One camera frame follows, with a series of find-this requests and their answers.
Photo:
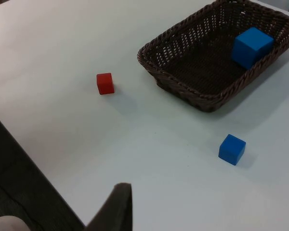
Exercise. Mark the dark brown wicker basket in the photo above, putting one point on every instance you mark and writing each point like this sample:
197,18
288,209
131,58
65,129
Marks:
200,72

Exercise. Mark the white rounded object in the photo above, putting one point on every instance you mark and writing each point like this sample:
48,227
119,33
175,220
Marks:
7,223

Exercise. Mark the small red cube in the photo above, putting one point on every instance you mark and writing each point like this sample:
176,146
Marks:
105,84

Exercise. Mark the small blue cube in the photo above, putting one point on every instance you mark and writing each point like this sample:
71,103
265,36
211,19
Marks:
231,150

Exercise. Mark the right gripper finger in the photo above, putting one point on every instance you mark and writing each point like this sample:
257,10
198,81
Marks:
115,211

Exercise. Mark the large blue cube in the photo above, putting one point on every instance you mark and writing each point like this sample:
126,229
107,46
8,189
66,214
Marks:
250,48

